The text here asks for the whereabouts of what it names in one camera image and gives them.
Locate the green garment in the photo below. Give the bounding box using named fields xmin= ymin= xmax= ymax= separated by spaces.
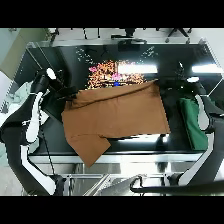
xmin=179 ymin=97 xmax=210 ymax=152

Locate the brown T-shirt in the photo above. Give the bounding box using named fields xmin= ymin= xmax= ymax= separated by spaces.
xmin=60 ymin=79 xmax=172 ymax=169

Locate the black cable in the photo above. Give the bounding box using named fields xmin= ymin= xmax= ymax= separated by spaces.
xmin=129 ymin=174 xmax=224 ymax=196
xmin=38 ymin=111 xmax=57 ymax=176

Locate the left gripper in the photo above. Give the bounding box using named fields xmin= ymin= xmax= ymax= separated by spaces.
xmin=54 ymin=85 xmax=79 ymax=101

